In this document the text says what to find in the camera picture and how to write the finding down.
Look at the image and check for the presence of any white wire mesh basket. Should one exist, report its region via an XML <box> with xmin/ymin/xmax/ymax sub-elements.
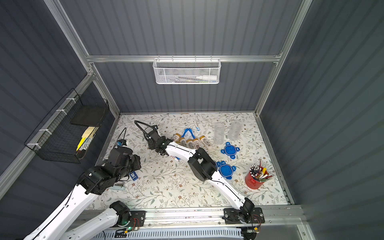
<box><xmin>153</xmin><ymin>58</ymin><xmax>222</xmax><ymax>85</ymax></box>

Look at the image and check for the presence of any red pencil cup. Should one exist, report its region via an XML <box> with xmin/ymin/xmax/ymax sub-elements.
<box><xmin>245</xmin><ymin>159</ymin><xmax>273</xmax><ymax>190</ymax></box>

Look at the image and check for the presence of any white ventilated front panel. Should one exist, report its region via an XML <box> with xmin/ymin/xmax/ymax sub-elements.
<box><xmin>93</xmin><ymin>228</ymin><xmax>244</xmax><ymax>240</ymax></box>

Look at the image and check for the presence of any small silver teal stapler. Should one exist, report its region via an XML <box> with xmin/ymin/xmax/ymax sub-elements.
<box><xmin>110</xmin><ymin>182</ymin><xmax>126</xmax><ymax>191</ymax></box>

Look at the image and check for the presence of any small toothpaste tube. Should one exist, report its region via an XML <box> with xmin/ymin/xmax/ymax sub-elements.
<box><xmin>194</xmin><ymin>121</ymin><xmax>201</xmax><ymax>133</ymax></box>

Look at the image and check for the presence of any yellow marker in basket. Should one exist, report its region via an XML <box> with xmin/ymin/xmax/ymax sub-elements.
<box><xmin>76</xmin><ymin>138</ymin><xmax>87</xmax><ymax>151</ymax></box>

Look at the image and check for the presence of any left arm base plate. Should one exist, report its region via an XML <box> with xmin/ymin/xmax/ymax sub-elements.
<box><xmin>117</xmin><ymin>211</ymin><xmax>147</xmax><ymax>229</ymax></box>

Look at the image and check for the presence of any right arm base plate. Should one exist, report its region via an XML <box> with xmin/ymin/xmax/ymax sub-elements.
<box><xmin>222</xmin><ymin>207</ymin><xmax>265</xmax><ymax>225</ymax></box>

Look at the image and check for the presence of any yellow sticky notes pad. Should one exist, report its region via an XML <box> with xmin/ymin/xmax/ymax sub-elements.
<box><xmin>82</xmin><ymin>127</ymin><xmax>98</xmax><ymax>138</ymax></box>

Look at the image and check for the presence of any black notebook in basket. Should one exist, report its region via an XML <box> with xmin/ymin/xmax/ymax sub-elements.
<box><xmin>70</xmin><ymin>106</ymin><xmax>105</xmax><ymax>127</ymax></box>

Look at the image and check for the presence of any blue-lid clear container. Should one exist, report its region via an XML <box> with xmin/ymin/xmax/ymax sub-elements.
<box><xmin>214</xmin><ymin>123</ymin><xmax>225</xmax><ymax>145</ymax></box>
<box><xmin>228</xmin><ymin>121</ymin><xmax>242</xmax><ymax>141</ymax></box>

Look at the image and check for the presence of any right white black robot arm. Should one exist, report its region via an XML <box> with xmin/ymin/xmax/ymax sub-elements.
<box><xmin>143</xmin><ymin>129</ymin><xmax>255</xmax><ymax>223</ymax></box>

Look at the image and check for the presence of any white bottle brown cap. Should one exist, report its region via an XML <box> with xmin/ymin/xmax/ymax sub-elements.
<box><xmin>186</xmin><ymin>139</ymin><xmax>195</xmax><ymax>149</ymax></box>
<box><xmin>200</xmin><ymin>136</ymin><xmax>212</xmax><ymax>150</ymax></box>
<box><xmin>172</xmin><ymin>133</ymin><xmax>181</xmax><ymax>142</ymax></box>
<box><xmin>179</xmin><ymin>138</ymin><xmax>188</xmax><ymax>148</ymax></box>
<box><xmin>193</xmin><ymin>138</ymin><xmax>202</xmax><ymax>150</ymax></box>

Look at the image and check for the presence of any white tube in basket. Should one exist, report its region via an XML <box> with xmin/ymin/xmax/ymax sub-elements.
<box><xmin>196</xmin><ymin>75</ymin><xmax>218</xmax><ymax>82</ymax></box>

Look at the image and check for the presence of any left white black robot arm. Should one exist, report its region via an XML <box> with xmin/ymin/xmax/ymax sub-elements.
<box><xmin>25</xmin><ymin>147</ymin><xmax>141</xmax><ymax>240</ymax></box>

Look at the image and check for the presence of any black wire wall basket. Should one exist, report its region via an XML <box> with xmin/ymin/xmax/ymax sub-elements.
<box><xmin>25</xmin><ymin>90</ymin><xmax>110</xmax><ymax>164</ymax></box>

